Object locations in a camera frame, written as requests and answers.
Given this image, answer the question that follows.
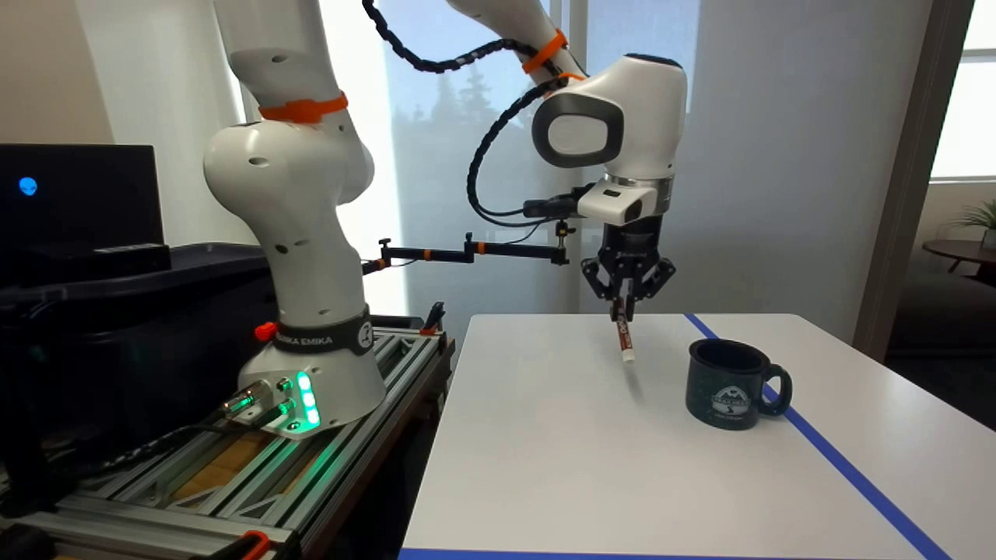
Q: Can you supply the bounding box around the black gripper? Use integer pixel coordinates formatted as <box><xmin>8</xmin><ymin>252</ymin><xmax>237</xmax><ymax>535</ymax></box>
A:
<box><xmin>580</xmin><ymin>215</ymin><xmax>678</xmax><ymax>323</ymax></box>

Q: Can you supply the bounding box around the red and white marker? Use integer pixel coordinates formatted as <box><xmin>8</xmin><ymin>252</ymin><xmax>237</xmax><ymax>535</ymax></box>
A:
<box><xmin>612</xmin><ymin>311</ymin><xmax>643</xmax><ymax>367</ymax></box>

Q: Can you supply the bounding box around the grey wrist mounting plate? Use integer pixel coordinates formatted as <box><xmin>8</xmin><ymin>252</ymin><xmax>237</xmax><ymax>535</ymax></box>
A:
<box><xmin>575</xmin><ymin>179</ymin><xmax>661</xmax><ymax>228</ymax></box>

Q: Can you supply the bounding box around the dark blue enamel mug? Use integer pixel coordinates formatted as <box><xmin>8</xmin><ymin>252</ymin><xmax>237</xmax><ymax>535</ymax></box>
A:
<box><xmin>686</xmin><ymin>337</ymin><xmax>796</xmax><ymax>433</ymax></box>

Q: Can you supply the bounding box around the blue tape along table edge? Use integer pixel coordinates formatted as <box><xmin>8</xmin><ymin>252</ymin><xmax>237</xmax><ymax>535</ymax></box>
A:
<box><xmin>398</xmin><ymin>545</ymin><xmax>920</xmax><ymax>560</ymax></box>

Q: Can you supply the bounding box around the long blue tape line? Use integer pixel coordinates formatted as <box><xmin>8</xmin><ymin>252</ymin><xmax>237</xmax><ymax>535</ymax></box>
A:
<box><xmin>683</xmin><ymin>311</ymin><xmax>953</xmax><ymax>560</ymax></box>

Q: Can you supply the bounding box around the round dark side table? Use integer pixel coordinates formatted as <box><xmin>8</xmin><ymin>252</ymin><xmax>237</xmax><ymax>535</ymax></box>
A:
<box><xmin>920</xmin><ymin>237</ymin><xmax>996</xmax><ymax>284</ymax></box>

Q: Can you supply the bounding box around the green potted plant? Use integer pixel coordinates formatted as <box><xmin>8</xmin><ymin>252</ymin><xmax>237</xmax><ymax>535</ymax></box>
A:
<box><xmin>963</xmin><ymin>198</ymin><xmax>996</xmax><ymax>252</ymax></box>

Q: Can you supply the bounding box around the aluminium extrusion robot stand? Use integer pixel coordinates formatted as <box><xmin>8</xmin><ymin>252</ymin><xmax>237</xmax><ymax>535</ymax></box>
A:
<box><xmin>0</xmin><ymin>311</ymin><xmax>459</xmax><ymax>560</ymax></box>

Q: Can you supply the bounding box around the black storage bin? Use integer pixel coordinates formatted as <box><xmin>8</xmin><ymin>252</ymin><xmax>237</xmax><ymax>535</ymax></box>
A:
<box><xmin>0</xmin><ymin>243</ymin><xmax>287</xmax><ymax>514</ymax></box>

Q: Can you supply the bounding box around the black computer monitor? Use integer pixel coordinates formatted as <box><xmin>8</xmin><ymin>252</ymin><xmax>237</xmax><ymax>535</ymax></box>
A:
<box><xmin>0</xmin><ymin>144</ymin><xmax>161</xmax><ymax>259</ymax></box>

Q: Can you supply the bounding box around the black exterior camera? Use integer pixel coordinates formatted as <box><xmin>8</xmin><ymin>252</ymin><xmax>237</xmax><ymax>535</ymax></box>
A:
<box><xmin>520</xmin><ymin>193</ymin><xmax>583</xmax><ymax>223</ymax></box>

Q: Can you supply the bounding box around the black articulated camera mount arm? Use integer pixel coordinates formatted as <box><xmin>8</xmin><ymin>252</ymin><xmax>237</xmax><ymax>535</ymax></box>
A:
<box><xmin>362</xmin><ymin>234</ymin><xmax>572</xmax><ymax>278</ymax></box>

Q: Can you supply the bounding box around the orange cable strap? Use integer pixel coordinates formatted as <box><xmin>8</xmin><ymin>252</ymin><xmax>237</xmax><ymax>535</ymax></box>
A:
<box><xmin>256</xmin><ymin>90</ymin><xmax>351</xmax><ymax>127</ymax></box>
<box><xmin>520</xmin><ymin>28</ymin><xmax>572</xmax><ymax>82</ymax></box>

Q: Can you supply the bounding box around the black corrugated cable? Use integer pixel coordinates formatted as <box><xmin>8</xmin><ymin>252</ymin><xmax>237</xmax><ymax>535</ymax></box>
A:
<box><xmin>357</xmin><ymin>0</ymin><xmax>584</xmax><ymax>231</ymax></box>

